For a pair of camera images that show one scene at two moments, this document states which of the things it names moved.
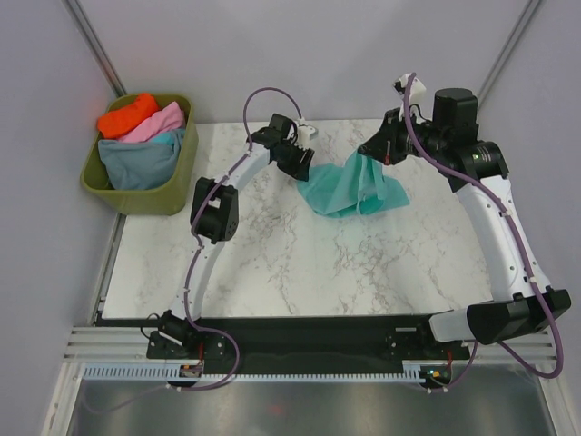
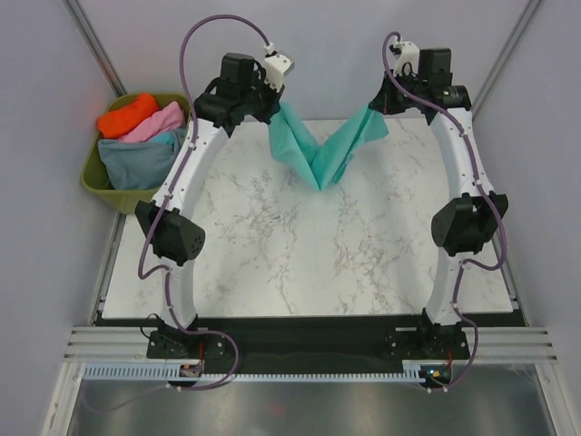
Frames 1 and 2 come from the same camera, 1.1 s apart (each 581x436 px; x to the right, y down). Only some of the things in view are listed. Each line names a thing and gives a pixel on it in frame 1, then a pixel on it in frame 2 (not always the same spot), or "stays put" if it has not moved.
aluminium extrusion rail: (108, 344) stays put
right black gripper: (384, 146) -> (383, 102)
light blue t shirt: (167, 136) stays put
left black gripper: (298, 171) -> (274, 98)
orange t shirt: (118, 123) stays put
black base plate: (300, 341) stays put
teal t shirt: (357, 186) -> (320, 164)
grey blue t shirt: (141, 165) stays put
